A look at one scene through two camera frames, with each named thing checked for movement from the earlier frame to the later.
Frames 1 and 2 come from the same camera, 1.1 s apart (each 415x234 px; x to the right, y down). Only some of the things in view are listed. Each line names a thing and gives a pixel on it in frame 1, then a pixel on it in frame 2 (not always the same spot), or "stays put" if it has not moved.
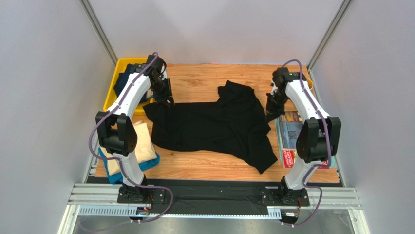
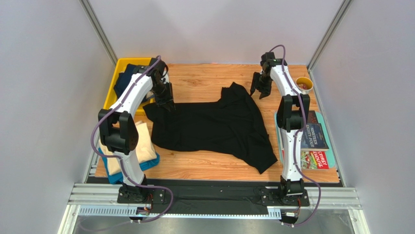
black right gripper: (274, 101) → (261, 84)
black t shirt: (235, 122) stays put
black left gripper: (159, 98) stays put
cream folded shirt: (145, 150) stays put
